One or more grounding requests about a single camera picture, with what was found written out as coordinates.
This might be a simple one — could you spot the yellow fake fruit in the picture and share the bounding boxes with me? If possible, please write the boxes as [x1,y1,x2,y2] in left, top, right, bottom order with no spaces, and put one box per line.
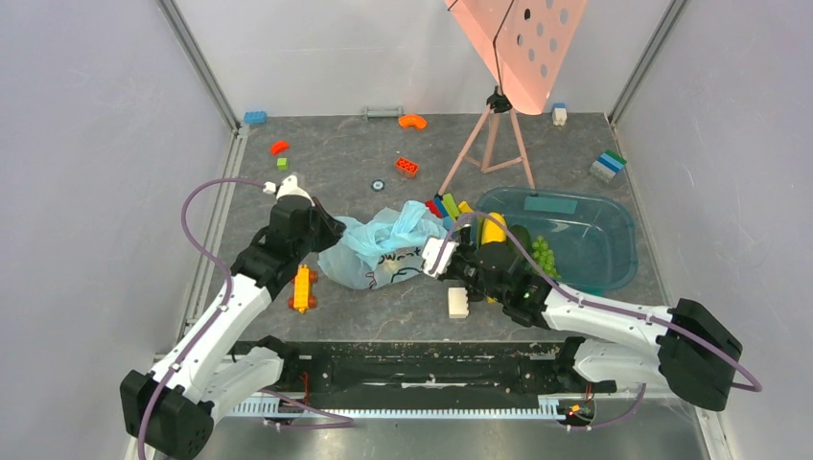
[479,212,507,245]

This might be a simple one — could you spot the light blue plastic bag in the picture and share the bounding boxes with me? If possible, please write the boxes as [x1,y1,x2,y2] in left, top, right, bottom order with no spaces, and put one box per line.
[317,200,447,290]

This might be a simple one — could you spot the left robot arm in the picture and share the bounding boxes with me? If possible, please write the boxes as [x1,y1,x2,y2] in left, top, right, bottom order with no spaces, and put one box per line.
[120,195,346,459]

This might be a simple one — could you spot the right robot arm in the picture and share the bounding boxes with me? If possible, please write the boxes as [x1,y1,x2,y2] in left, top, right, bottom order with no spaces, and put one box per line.
[422,239,743,411]

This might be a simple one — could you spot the green fake avocado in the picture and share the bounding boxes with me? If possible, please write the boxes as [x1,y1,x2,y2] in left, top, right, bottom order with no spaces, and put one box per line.
[509,224,533,253]

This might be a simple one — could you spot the green fake grapes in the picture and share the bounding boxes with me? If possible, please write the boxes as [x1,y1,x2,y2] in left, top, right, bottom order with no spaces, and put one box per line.
[531,236,560,279]

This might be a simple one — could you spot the cream toy brick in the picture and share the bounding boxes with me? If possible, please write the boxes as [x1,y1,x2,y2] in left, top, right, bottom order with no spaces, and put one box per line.
[448,287,469,319]

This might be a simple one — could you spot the orange yellow toy car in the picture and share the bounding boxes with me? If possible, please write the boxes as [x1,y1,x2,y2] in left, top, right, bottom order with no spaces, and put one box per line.
[288,264,318,313]

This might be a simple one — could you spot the red curved toy piece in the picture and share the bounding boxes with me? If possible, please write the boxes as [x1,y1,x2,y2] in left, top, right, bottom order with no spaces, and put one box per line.
[269,141,290,156]

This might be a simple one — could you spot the colourful brick pile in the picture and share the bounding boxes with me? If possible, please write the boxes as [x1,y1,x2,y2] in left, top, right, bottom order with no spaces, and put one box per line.
[424,194,474,230]

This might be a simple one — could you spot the teal plastic bin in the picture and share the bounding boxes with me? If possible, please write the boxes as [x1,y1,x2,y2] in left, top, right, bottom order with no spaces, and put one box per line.
[475,187,639,294]

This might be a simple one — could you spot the blue toy brick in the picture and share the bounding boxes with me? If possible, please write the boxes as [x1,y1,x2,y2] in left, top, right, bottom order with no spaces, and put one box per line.
[243,110,267,126]

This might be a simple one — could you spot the orange flat toy brick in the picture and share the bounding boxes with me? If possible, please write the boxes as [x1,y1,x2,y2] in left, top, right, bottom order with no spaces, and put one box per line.
[394,157,420,179]

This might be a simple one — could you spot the grey toy bar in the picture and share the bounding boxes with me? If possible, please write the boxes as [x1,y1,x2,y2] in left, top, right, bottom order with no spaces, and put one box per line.
[361,105,405,121]

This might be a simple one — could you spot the orange curved toy piece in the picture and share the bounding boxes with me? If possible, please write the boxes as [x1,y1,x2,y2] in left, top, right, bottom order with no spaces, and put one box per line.
[398,114,428,130]

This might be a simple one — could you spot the stacked grey blue green bricks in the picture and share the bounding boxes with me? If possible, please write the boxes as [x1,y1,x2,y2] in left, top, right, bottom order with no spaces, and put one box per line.
[589,149,627,183]

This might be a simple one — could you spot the pink wooden tripod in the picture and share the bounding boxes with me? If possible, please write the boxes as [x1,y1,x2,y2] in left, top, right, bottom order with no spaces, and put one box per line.
[436,85,536,196]

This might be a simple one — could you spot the white blue small brick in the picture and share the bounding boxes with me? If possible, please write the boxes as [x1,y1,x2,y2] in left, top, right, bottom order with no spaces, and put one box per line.
[551,103,568,127]

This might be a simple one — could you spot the pink perforated board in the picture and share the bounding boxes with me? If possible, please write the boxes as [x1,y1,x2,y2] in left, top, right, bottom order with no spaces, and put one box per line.
[444,0,588,115]

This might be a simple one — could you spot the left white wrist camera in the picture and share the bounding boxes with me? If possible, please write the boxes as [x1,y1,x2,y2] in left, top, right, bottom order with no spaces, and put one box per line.
[263,174,314,205]

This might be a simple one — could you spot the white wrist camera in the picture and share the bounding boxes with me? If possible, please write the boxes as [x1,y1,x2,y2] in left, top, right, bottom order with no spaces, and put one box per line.
[263,174,314,205]
[421,238,458,279]

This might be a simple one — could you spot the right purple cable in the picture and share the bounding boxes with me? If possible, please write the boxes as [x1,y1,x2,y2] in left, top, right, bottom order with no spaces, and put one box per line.
[444,212,763,431]

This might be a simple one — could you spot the purple cable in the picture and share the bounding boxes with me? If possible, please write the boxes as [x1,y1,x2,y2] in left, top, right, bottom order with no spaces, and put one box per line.
[135,177,278,460]
[444,212,763,431]

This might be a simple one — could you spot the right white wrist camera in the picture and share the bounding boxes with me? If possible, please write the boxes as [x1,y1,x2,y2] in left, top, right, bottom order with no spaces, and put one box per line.
[421,238,458,279]

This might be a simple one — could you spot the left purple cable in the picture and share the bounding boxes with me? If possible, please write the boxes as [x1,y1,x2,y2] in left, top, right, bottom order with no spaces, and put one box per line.
[135,177,278,460]

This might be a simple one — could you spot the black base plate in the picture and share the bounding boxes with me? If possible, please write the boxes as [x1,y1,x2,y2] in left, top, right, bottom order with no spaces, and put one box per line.
[228,336,617,410]

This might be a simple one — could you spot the white toothed rail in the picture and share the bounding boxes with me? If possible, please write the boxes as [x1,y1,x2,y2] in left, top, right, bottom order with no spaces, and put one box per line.
[228,394,566,422]

